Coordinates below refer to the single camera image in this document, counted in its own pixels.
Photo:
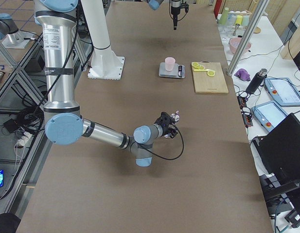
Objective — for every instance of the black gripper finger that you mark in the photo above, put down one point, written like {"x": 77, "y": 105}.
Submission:
{"x": 172, "y": 132}
{"x": 174, "y": 22}

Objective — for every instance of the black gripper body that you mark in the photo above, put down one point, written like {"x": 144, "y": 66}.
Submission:
{"x": 168, "y": 131}
{"x": 174, "y": 9}

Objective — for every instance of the pink plastic cup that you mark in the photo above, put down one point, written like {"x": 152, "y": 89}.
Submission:
{"x": 169, "y": 63}

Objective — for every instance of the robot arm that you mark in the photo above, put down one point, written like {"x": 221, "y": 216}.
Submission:
{"x": 155, "y": 4}
{"x": 64, "y": 124}

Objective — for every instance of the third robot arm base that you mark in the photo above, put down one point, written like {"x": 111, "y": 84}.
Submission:
{"x": 12, "y": 37}

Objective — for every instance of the digital kitchen scale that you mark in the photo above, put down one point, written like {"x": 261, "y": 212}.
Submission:
{"x": 178, "y": 71}

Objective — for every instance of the green tumbler bottle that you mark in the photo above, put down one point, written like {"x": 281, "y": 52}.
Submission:
{"x": 224, "y": 16}

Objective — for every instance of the lemon slice pair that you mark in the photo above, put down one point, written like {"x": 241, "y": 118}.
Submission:
{"x": 197, "y": 65}

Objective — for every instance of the bamboo cutting board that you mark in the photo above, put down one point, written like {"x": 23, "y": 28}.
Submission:
{"x": 210, "y": 85}

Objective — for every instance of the yellow plastic knife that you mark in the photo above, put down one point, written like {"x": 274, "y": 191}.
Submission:
{"x": 203, "y": 70}

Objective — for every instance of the black power strip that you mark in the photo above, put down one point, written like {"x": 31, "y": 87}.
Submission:
{"x": 246, "y": 112}

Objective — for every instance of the purple cloth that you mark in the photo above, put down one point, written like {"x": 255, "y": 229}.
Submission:
{"x": 242, "y": 74}

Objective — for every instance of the blue teach pendant near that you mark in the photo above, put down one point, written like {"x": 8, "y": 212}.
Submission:
{"x": 269, "y": 114}

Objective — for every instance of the blue teach pendant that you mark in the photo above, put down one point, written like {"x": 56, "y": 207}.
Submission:
{"x": 283, "y": 91}
{"x": 269, "y": 114}

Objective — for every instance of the black thermos bottle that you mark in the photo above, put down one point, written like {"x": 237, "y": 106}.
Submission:
{"x": 256, "y": 81}

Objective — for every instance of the black monitor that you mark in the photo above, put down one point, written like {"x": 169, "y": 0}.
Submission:
{"x": 280, "y": 154}

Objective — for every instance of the blue teach pendant far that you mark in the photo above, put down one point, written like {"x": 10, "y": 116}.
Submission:
{"x": 283, "y": 91}

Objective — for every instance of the aluminium frame post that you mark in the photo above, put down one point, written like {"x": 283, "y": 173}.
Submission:
{"x": 253, "y": 22}

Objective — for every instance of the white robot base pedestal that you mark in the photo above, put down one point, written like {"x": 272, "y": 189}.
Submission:
{"x": 105, "y": 64}

